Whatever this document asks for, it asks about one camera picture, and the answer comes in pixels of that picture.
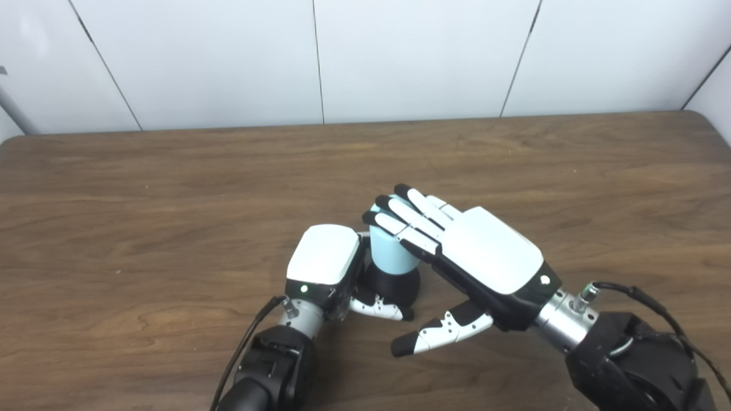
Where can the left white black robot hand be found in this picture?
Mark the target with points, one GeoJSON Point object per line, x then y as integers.
{"type": "Point", "coordinates": [322, 254]}

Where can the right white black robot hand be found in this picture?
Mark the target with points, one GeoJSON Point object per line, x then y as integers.
{"type": "Point", "coordinates": [494, 251]}

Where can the black funnel-shaped nozzle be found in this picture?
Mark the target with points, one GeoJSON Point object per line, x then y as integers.
{"type": "Point", "coordinates": [394, 285]}

